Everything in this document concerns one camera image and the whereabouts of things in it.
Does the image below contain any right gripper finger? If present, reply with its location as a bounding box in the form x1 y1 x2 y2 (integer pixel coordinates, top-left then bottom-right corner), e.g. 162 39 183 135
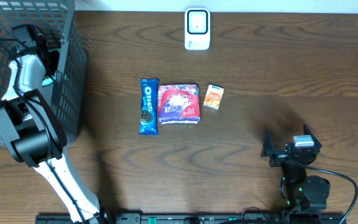
303 124 322 149
260 128 274 157

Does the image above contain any grey plastic mesh basket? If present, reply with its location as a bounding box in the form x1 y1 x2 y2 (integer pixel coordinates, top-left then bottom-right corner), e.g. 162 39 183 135
0 0 87 145

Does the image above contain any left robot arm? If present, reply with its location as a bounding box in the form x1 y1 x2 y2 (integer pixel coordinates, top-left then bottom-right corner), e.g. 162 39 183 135
0 24 111 223

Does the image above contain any orange pocket tissue pack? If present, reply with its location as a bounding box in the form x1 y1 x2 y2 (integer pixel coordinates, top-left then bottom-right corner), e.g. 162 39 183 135
203 85 224 110

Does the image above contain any white barcode scanner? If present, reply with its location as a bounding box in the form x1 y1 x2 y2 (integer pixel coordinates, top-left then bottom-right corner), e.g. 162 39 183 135
184 7 211 50

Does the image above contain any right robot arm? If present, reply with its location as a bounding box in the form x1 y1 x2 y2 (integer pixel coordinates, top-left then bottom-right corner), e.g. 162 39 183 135
260 125 331 223

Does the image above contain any teal wet wipes packet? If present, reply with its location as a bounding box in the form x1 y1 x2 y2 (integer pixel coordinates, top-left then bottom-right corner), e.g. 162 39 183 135
42 76 55 87

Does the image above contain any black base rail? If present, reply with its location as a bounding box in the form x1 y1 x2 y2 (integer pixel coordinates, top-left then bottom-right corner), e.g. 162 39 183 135
35 212 347 224

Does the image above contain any blue Oreo cookie pack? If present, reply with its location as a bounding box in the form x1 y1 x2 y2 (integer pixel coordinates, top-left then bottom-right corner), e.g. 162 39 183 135
139 78 159 136

